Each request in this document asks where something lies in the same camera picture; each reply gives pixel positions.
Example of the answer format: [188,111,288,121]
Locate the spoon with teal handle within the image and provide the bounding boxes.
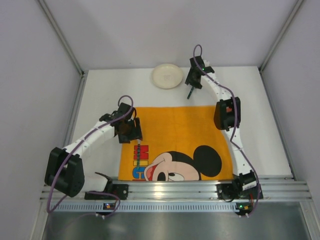
[187,86,195,100]

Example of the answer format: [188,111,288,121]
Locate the aluminium mounting rail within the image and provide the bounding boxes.
[39,176,313,201]

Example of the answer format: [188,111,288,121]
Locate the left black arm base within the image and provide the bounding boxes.
[84,183,129,200]

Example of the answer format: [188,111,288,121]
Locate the fork with teal handle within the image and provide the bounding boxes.
[136,139,141,170]

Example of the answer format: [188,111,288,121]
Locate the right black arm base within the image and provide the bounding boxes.
[216,183,264,202]

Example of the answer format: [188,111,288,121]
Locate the cream round plate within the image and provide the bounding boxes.
[151,63,184,89]

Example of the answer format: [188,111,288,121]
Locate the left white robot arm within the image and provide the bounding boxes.
[44,102,143,198]

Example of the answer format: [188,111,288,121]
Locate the perforated grey cable duct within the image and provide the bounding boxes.
[55,201,252,213]

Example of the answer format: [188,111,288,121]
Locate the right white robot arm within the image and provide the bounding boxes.
[185,55,261,197]

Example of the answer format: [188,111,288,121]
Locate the orange Mickey Mouse placemat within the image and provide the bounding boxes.
[118,106,233,182]

